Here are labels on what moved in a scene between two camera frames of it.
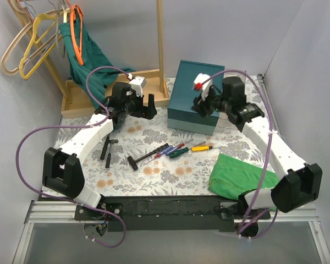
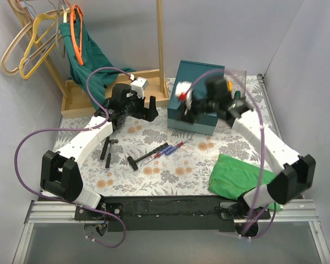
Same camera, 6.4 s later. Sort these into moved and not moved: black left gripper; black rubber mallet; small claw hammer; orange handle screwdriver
Moved: orange handle screwdriver
Not moved: black rubber mallet; black left gripper; small claw hammer
